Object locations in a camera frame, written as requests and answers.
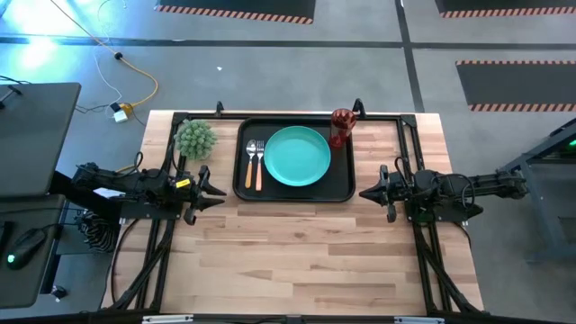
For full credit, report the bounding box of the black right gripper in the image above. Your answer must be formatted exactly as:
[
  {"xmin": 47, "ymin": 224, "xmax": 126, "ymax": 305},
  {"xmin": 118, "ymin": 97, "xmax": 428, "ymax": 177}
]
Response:
[{"xmin": 359, "ymin": 164, "xmax": 409, "ymax": 224}]

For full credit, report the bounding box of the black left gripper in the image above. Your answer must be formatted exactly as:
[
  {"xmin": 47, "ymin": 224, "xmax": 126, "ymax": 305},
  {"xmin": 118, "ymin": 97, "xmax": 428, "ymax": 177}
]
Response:
[{"xmin": 173, "ymin": 165, "xmax": 228, "ymax": 226}]

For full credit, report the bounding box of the spoon with wooden handle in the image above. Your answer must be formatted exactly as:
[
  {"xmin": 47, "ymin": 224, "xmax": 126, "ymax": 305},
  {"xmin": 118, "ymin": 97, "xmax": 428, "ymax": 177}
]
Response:
[{"xmin": 244, "ymin": 139, "xmax": 258, "ymax": 190}]

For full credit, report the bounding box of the fork with wooden handle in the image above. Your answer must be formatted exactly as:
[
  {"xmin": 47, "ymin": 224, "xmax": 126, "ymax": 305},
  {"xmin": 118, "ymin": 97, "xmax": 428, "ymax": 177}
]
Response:
[{"xmin": 255, "ymin": 139, "xmax": 266, "ymax": 193}]

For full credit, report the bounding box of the red faceted cup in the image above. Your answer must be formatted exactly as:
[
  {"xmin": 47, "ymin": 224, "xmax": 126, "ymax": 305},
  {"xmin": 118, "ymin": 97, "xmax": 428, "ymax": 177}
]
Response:
[{"xmin": 328, "ymin": 108, "xmax": 358, "ymax": 150}]

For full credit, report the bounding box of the black tray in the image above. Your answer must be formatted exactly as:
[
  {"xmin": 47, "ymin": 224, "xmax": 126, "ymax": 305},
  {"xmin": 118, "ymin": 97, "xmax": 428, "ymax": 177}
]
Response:
[{"xmin": 232, "ymin": 116, "xmax": 356, "ymax": 203}]

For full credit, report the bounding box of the green plant in pot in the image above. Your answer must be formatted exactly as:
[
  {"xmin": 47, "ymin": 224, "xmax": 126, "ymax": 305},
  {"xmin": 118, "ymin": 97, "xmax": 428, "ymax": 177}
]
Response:
[{"xmin": 173, "ymin": 119, "xmax": 219, "ymax": 161}]

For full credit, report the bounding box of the white paper label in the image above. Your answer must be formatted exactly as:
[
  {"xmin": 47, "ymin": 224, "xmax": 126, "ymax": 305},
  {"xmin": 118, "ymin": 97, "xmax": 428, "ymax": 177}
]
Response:
[{"xmin": 92, "ymin": 186, "xmax": 126, "ymax": 200}]

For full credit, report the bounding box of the black hazard-striped floor mat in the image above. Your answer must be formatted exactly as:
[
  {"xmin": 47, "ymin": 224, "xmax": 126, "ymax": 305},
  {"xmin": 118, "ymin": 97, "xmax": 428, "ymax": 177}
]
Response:
[
  {"xmin": 435, "ymin": 0, "xmax": 576, "ymax": 19},
  {"xmin": 455, "ymin": 59, "xmax": 576, "ymax": 113},
  {"xmin": 155, "ymin": 0, "xmax": 316, "ymax": 24}
]

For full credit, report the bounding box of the black desk top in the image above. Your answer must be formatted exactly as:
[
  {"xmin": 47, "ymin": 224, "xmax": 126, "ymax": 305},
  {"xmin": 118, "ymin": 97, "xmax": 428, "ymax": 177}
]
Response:
[
  {"xmin": 0, "ymin": 193, "xmax": 68, "ymax": 310},
  {"xmin": 0, "ymin": 82, "xmax": 83, "ymax": 199}
]

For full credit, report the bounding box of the black computer mouse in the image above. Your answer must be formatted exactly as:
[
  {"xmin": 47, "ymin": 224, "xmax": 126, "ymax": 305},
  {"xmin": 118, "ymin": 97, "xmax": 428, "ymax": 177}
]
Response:
[{"xmin": 5, "ymin": 227, "xmax": 48, "ymax": 271}]

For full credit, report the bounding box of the black coiled cable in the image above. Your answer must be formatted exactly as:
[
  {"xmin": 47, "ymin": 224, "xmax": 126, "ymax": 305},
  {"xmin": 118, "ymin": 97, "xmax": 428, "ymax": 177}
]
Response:
[{"xmin": 75, "ymin": 210, "xmax": 121, "ymax": 254}]

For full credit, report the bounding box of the yellow floor cable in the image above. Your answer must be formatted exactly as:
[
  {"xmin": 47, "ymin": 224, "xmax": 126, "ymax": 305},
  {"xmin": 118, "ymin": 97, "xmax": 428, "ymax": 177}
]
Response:
[{"xmin": 48, "ymin": 0, "xmax": 160, "ymax": 110}]

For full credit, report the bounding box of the silver edge bracket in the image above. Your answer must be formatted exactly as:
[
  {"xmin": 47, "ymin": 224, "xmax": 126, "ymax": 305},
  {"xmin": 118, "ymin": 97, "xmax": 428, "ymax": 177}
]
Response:
[
  {"xmin": 394, "ymin": 316, "xmax": 446, "ymax": 324},
  {"xmin": 142, "ymin": 314, "xmax": 194, "ymax": 324}
]

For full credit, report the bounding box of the white floor cable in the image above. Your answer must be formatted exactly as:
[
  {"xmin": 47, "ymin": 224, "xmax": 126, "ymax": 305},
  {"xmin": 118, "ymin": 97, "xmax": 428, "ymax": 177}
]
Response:
[{"xmin": 92, "ymin": 0, "xmax": 125, "ymax": 113}]

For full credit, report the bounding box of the grey metal table frame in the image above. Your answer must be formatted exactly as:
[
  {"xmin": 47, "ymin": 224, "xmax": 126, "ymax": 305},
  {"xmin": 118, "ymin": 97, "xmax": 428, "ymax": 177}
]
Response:
[{"xmin": 496, "ymin": 117, "xmax": 576, "ymax": 265}]

